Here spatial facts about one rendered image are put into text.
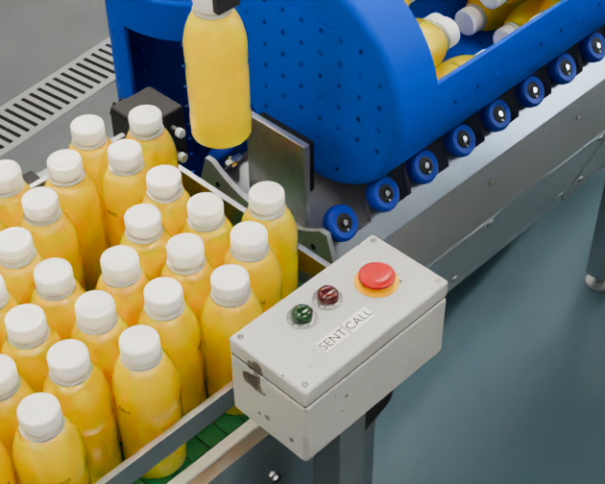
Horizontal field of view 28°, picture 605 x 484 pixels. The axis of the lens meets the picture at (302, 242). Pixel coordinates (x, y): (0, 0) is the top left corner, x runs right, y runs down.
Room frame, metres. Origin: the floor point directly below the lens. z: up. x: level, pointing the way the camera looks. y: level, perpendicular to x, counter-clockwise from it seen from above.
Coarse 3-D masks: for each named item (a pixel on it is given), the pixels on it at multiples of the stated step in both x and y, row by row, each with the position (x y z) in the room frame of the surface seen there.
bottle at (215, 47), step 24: (192, 24) 1.03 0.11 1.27; (216, 24) 1.02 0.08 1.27; (240, 24) 1.04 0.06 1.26; (192, 48) 1.02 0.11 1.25; (216, 48) 1.01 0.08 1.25; (240, 48) 1.03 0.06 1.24; (192, 72) 1.02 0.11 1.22; (216, 72) 1.01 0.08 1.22; (240, 72) 1.03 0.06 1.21; (192, 96) 1.03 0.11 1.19; (216, 96) 1.01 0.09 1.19; (240, 96) 1.02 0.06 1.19; (192, 120) 1.03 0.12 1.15; (216, 120) 1.01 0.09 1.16; (240, 120) 1.02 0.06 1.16; (216, 144) 1.01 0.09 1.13
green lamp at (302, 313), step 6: (294, 306) 0.79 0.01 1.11; (300, 306) 0.79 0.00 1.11; (306, 306) 0.79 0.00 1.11; (294, 312) 0.78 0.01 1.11; (300, 312) 0.78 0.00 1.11; (306, 312) 0.78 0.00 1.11; (312, 312) 0.79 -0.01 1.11; (294, 318) 0.78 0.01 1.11; (300, 318) 0.78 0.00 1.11; (306, 318) 0.78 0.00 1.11; (312, 318) 0.78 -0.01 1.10; (300, 324) 0.78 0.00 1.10
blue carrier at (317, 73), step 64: (256, 0) 1.25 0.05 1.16; (320, 0) 1.18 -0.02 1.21; (384, 0) 1.16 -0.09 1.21; (448, 0) 1.52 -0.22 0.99; (576, 0) 1.33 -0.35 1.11; (256, 64) 1.25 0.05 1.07; (320, 64) 1.17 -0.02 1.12; (384, 64) 1.11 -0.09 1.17; (512, 64) 1.23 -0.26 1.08; (320, 128) 1.17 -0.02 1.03; (384, 128) 1.10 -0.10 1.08; (448, 128) 1.17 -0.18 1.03
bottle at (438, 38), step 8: (424, 24) 1.25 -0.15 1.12; (432, 24) 1.26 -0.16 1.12; (440, 24) 1.27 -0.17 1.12; (424, 32) 1.24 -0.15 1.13; (432, 32) 1.24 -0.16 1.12; (440, 32) 1.25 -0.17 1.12; (432, 40) 1.23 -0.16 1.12; (440, 40) 1.24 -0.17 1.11; (448, 40) 1.26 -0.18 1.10; (432, 48) 1.22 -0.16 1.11; (440, 48) 1.23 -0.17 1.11; (448, 48) 1.26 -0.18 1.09; (432, 56) 1.21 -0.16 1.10; (440, 56) 1.22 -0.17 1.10
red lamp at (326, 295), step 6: (324, 288) 0.81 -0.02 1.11; (330, 288) 0.81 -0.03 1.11; (336, 288) 0.82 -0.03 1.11; (318, 294) 0.81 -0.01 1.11; (324, 294) 0.81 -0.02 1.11; (330, 294) 0.81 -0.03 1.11; (336, 294) 0.81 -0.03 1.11; (318, 300) 0.81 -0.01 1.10; (324, 300) 0.80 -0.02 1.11; (330, 300) 0.80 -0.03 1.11; (336, 300) 0.81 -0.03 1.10
